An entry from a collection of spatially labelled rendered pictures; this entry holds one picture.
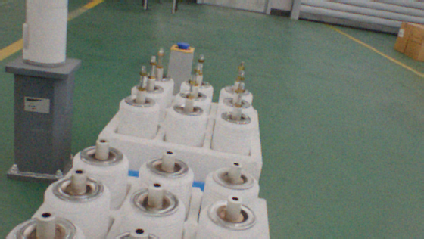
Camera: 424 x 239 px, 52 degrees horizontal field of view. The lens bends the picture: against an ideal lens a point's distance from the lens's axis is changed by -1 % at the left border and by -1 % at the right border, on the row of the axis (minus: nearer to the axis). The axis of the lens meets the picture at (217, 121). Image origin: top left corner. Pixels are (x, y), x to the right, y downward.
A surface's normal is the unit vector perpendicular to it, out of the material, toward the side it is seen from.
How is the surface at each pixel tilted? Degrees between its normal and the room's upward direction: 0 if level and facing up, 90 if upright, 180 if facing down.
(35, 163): 90
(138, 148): 90
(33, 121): 90
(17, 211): 0
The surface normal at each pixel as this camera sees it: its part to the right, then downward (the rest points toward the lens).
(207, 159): -0.05, 0.35
